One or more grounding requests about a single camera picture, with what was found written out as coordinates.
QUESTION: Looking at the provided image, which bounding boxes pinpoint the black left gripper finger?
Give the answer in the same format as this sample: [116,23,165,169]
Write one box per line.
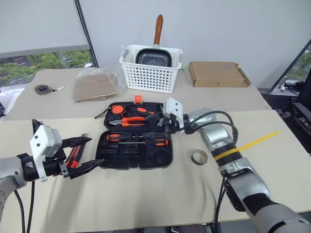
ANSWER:
[66,158,105,180]
[62,136,93,150]

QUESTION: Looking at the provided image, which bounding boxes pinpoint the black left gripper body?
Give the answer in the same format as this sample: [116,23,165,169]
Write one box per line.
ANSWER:
[43,139,72,180]

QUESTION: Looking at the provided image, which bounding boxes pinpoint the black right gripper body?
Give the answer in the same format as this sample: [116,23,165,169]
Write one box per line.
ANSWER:
[157,113,180,134]

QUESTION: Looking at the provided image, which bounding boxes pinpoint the orange black utility knife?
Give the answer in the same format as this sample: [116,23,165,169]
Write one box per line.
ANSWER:
[65,139,85,169]

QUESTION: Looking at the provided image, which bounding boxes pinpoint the black plastic tool case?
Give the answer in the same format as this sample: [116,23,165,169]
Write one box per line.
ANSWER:
[95,95,174,171]

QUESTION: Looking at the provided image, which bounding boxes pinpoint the grey tape roll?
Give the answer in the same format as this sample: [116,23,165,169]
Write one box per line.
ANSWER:
[190,149,208,166]

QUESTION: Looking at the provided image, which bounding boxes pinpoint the orange black tape measure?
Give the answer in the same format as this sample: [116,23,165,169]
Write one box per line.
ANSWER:
[94,105,127,120]

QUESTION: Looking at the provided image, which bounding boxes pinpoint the white perforated plastic basket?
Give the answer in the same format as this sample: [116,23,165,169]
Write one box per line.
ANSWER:
[119,44,184,94]

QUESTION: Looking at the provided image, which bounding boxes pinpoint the clear bag with cardboard sheets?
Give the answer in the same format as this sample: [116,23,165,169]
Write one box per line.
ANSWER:
[71,67,126,104]

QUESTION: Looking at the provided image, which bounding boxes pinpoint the round dark object with tag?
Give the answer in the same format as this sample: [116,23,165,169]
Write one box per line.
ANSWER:
[33,83,65,96]

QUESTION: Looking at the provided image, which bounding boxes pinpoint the flat brown cardboard box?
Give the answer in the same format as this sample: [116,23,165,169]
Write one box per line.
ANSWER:
[189,61,252,88]

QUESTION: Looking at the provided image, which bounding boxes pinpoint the yellow zip tie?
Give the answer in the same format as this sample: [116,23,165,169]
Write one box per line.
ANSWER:
[213,130,284,161]

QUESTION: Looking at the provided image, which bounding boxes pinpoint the small white device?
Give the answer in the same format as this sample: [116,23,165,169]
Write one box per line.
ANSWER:
[278,76,289,92]

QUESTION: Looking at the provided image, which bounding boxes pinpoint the black office chair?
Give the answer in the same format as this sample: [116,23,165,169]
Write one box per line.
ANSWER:
[288,70,311,148]

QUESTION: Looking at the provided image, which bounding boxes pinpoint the black orange tool handle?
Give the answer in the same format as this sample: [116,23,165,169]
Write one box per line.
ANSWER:
[128,105,156,115]

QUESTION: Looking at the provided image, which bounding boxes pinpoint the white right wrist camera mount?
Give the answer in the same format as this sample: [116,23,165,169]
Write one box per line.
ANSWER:
[163,97,184,129]

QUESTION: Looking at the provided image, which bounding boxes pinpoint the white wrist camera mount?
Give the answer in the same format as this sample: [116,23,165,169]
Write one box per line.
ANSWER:
[29,124,63,183]
[163,97,184,129]

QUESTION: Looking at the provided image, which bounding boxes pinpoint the orange handled pliers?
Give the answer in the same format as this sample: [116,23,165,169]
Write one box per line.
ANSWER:
[109,116,147,128]

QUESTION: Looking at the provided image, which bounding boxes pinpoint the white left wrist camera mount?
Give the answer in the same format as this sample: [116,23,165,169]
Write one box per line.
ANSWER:
[29,124,63,183]

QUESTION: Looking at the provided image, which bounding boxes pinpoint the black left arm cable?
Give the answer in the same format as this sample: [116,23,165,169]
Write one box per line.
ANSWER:
[13,180,36,233]

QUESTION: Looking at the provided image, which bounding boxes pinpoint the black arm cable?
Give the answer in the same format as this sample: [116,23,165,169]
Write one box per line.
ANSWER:
[184,110,240,233]
[13,180,36,233]

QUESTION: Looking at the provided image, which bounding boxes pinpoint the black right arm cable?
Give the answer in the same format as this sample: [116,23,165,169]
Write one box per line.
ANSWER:
[184,110,240,233]

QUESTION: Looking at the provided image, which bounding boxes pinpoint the square pan with brown handle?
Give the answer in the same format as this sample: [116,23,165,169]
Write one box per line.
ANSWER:
[135,14,174,68]

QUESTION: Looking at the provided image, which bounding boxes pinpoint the dark window frame post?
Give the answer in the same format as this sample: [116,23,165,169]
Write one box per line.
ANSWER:
[73,0,99,69]

